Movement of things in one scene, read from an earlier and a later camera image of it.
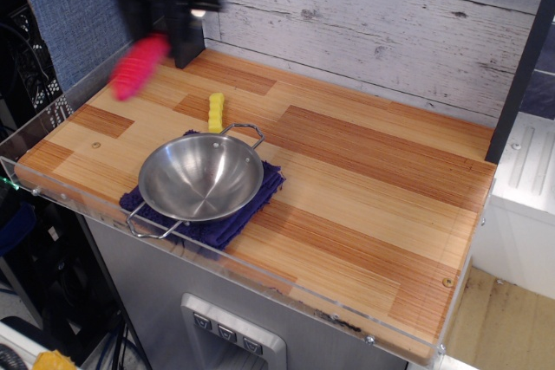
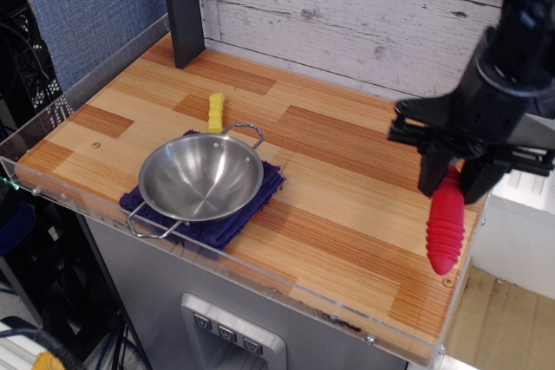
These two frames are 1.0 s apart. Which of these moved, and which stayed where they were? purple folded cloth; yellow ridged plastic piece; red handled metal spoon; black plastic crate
Moved: red handled metal spoon
Stayed: purple folded cloth; yellow ridged plastic piece; black plastic crate
